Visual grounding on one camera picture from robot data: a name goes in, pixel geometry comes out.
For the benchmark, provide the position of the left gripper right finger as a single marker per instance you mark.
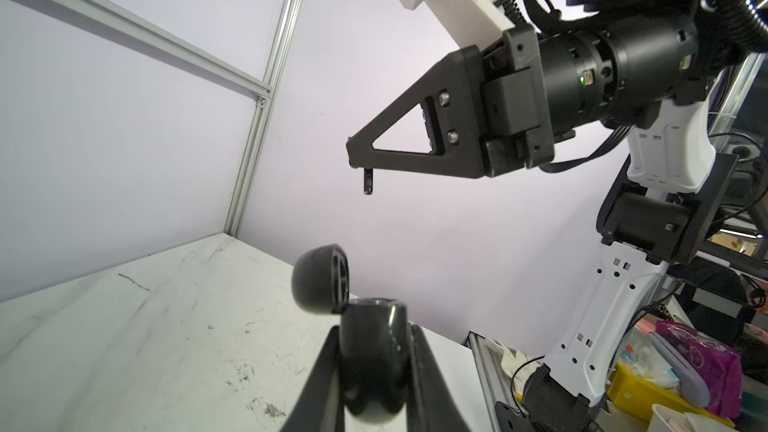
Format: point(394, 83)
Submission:
point(430, 406)

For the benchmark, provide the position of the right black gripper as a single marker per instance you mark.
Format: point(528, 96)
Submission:
point(519, 129)

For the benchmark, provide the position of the pink purple plastic bag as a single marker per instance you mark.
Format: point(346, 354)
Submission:
point(709, 372)

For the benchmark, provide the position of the white plastic tray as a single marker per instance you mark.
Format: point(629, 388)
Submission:
point(667, 420)

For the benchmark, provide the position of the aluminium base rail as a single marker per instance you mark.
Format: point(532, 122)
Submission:
point(494, 383)

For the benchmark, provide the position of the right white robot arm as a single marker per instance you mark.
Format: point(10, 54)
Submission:
point(645, 70)

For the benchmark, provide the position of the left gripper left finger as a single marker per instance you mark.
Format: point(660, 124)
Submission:
point(320, 407)

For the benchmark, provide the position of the yellow storage bin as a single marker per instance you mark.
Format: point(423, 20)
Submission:
point(636, 396)

